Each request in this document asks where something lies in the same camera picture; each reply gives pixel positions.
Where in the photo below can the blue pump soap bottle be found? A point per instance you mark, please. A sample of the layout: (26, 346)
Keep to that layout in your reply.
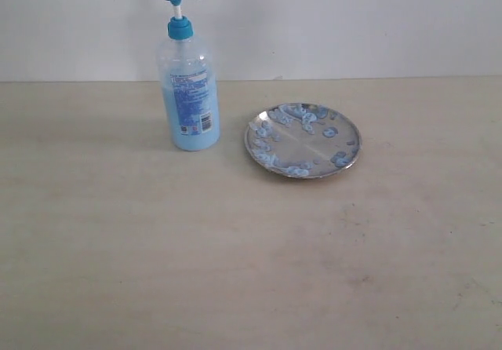
(188, 85)

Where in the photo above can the round metal plate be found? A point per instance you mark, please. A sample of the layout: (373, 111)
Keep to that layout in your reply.
(303, 141)

